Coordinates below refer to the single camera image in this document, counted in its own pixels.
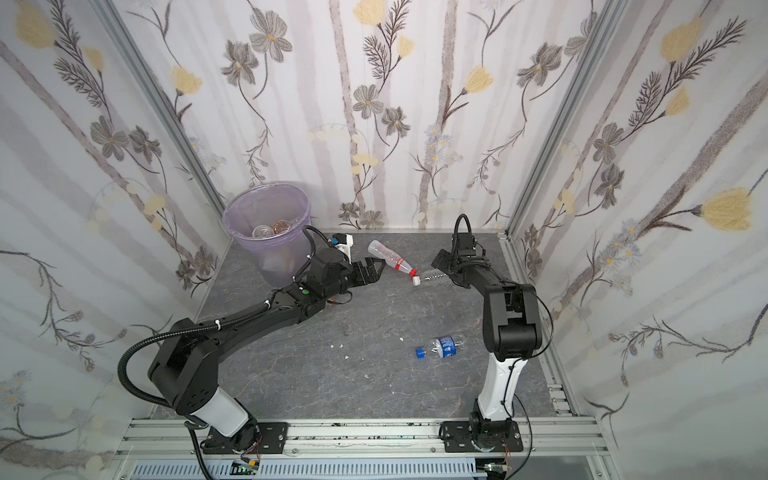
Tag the white bottle red cap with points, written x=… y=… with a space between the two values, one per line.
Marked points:
x=394 y=260

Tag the purple lined mesh trash bin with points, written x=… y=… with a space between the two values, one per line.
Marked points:
x=267 y=221

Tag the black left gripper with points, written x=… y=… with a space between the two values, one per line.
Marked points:
x=358 y=273

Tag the clear bottle white cap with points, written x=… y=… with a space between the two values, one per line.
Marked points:
x=433 y=277

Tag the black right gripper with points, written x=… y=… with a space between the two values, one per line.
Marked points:
x=450 y=263

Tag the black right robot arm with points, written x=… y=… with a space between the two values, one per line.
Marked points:
x=512 y=333

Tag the white cable duct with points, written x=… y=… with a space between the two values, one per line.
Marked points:
x=393 y=468

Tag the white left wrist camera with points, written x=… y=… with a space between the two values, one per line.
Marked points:
x=343 y=242

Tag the blue cap water bottle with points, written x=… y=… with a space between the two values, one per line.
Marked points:
x=441 y=347

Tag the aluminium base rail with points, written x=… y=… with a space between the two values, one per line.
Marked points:
x=405 y=438

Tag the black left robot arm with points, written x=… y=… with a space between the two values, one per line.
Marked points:
x=185 y=370

